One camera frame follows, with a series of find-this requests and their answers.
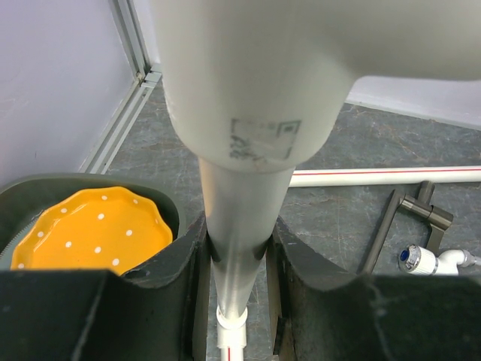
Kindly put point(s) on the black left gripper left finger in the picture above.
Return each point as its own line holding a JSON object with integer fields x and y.
{"x": 157, "y": 311}

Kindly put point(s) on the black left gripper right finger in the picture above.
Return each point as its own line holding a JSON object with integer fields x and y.
{"x": 320, "y": 311}

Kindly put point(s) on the white PVC pipe frame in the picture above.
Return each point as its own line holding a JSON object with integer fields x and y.
{"x": 253, "y": 89}

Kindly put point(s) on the orange dotted plate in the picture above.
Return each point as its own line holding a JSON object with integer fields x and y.
{"x": 110, "y": 228}

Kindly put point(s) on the white plastic faucet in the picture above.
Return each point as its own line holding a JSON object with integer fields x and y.
{"x": 416, "y": 260}

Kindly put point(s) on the dark grey lever faucet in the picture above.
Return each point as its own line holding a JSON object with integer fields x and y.
{"x": 407, "y": 220}

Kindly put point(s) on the grey plate under orange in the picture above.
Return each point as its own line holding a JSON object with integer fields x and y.
{"x": 7, "y": 253}

